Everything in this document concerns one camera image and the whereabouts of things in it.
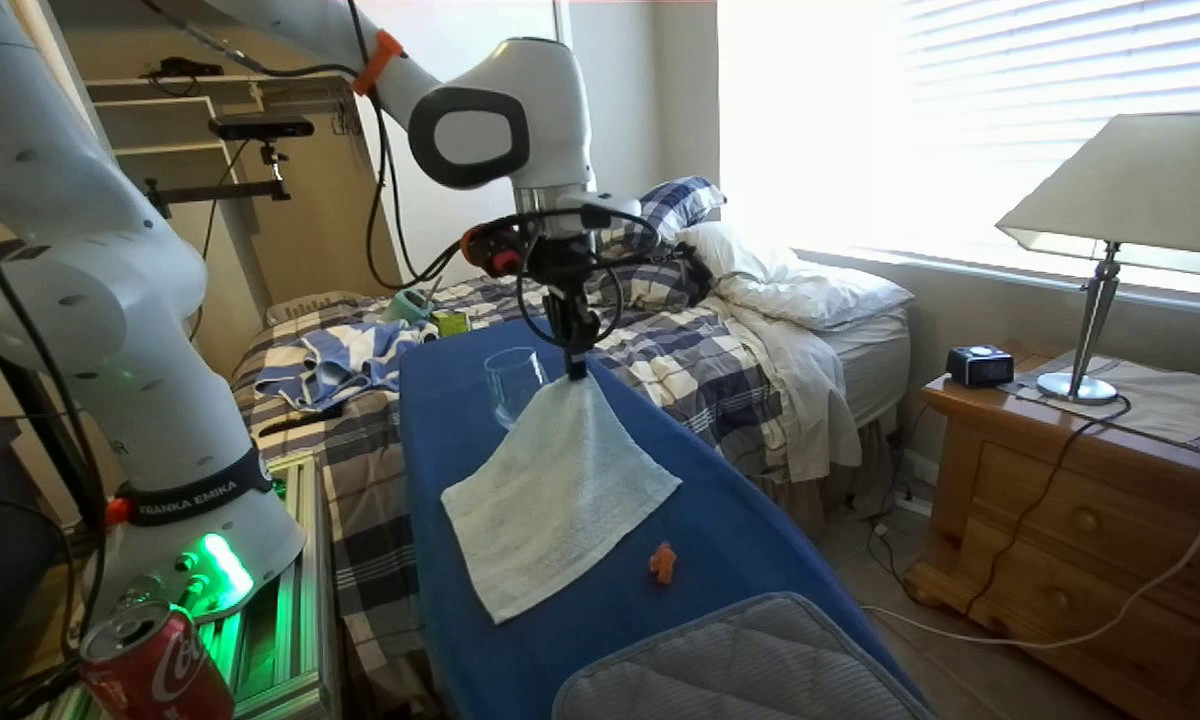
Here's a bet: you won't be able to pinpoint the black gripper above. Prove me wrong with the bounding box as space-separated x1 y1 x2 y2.
541 236 603 384

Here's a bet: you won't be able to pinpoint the light blue terry cloth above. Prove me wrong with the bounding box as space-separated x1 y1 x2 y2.
435 372 685 629

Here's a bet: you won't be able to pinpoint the small orange plastic object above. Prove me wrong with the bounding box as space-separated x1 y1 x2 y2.
644 538 685 591

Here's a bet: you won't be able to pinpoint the pale cloth on nightstand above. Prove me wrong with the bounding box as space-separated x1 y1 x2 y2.
1013 351 1200 462

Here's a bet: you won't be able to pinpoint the bed with plaid blanket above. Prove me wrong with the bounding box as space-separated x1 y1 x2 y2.
234 251 918 712

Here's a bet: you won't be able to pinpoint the plaid pillow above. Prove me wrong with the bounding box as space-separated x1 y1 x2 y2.
638 170 729 251

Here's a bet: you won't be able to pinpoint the blue covered ironing board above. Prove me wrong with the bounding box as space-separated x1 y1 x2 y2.
398 315 936 720

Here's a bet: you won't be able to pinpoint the white duvet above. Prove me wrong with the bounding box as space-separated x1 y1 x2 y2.
675 215 918 487

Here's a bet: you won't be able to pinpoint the blue and white garment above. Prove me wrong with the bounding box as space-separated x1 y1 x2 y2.
252 315 425 411

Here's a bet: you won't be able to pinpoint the grey quilted pad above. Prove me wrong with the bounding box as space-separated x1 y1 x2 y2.
547 589 934 720

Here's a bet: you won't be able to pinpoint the black alarm clock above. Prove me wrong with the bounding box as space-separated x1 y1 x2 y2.
944 340 1016 392

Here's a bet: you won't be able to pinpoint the white window blinds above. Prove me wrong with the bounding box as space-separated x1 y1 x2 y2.
718 0 1200 303

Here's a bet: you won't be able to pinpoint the red soda can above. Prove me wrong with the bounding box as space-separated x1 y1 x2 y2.
77 607 237 720

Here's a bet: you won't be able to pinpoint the wooden nightstand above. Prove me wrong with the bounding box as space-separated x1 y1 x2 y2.
908 351 1200 720

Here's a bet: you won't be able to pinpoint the table lamp with beige shade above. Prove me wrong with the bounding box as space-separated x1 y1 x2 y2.
994 109 1200 409

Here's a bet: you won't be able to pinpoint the red and black wrist camera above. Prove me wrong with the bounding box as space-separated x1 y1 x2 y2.
457 215 541 279

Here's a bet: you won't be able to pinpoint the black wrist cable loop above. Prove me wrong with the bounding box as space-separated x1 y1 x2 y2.
514 199 670 351

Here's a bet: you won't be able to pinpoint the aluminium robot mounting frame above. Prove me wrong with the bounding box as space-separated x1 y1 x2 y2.
226 449 344 720

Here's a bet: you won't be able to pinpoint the wooden wall shelf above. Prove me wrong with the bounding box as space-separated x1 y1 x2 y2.
80 50 363 218

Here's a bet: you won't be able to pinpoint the black lamp cable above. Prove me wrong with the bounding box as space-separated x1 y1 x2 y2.
962 396 1135 630

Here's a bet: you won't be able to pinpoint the white power cable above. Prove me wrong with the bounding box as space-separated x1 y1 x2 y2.
875 487 1200 656

